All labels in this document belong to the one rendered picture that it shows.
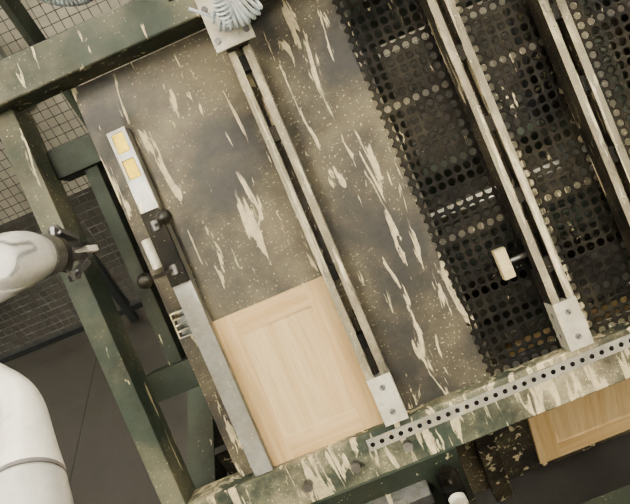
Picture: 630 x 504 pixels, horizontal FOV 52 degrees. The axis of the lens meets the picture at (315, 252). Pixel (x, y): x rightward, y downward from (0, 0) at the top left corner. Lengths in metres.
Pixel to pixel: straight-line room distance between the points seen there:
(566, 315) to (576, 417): 0.61
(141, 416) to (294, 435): 0.39
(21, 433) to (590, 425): 1.76
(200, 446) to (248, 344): 0.50
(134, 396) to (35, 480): 0.83
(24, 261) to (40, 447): 0.39
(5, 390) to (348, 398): 0.91
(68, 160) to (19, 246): 0.63
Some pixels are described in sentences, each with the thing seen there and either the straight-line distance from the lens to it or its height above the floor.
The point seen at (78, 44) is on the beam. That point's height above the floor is 1.93.
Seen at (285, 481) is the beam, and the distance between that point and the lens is 1.74.
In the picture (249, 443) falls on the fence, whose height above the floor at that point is 0.97.
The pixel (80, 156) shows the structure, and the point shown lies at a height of 1.67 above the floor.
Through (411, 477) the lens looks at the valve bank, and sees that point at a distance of 1.76.
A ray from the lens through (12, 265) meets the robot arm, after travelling 1.23.
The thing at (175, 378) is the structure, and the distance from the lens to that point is 1.79.
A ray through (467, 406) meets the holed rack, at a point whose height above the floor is 0.88.
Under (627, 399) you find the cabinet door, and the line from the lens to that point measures 2.28.
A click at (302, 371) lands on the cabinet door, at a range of 1.68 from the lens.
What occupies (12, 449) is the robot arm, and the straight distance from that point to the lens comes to 0.98.
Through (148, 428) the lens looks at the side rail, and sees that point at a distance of 1.76.
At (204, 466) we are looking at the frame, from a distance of 2.02.
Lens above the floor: 2.17
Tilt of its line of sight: 32 degrees down
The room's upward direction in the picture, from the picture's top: 25 degrees counter-clockwise
